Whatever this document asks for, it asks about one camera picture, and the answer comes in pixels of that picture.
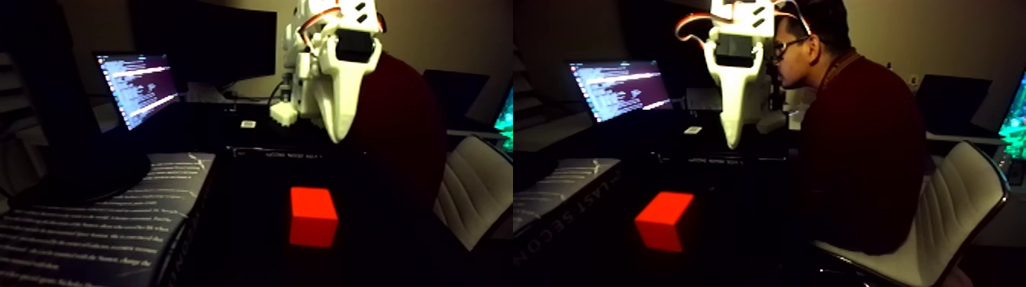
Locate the red cube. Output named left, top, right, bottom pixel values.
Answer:
left=289, top=186, right=340, bottom=250

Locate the person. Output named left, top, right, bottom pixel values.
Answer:
left=353, top=50, right=447, bottom=234

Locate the black bar with white lettering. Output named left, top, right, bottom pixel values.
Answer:
left=227, top=146, right=324, bottom=160

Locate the large dark monitor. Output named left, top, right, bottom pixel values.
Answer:
left=132, top=0, right=278, bottom=88

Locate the white chair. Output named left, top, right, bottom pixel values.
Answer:
left=433, top=134, right=514, bottom=252

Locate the teal lit screen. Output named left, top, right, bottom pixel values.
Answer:
left=494, top=84, right=514, bottom=153

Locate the laptop with lit screen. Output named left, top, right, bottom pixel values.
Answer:
left=94, top=52, right=182, bottom=132

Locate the dark book with white print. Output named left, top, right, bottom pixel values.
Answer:
left=0, top=152, right=218, bottom=287

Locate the black monitor on round stand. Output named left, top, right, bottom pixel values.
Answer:
left=0, top=0, right=153, bottom=208

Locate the red white black servo cable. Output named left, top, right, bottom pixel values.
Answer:
left=296, top=4, right=324, bottom=41

